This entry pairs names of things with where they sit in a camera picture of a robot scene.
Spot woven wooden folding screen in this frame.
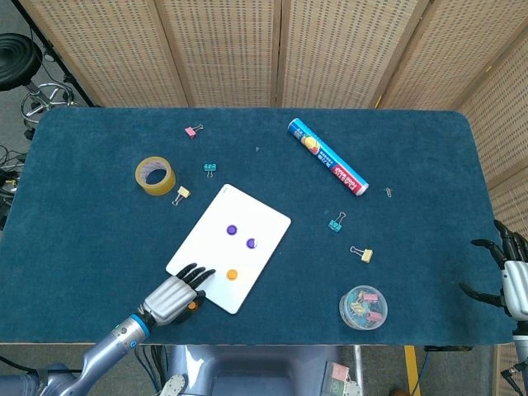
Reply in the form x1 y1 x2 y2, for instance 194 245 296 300
18 0 528 396

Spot clear jar of binder clips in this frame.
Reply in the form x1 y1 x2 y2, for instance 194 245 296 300
338 285 389 331

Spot blue plastic food wrap roll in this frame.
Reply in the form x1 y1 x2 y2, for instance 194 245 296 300
287 117 370 197

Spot yellow packing tape roll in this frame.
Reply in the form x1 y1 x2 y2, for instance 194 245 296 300
134 155 177 196

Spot white rectangular board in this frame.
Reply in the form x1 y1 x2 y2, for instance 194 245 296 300
165 183 291 315

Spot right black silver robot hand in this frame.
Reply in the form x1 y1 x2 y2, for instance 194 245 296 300
460 219 528 321

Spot blue carpet table mat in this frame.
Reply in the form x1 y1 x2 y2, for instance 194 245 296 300
0 106 524 346

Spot yellow binder clip pink handles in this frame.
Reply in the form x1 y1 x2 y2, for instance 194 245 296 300
171 186 192 207

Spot black round stool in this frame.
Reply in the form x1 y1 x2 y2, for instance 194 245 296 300
0 32 78 141

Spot yellow binder clip silver handles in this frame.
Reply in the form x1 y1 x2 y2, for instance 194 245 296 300
350 245 375 263

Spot black floor cable bundle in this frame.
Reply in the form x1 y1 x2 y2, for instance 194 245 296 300
0 144 26 207

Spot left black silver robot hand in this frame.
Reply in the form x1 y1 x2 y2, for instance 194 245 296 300
142 263 217 327

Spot grey robot torso base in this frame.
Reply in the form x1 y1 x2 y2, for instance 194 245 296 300
160 344 364 396

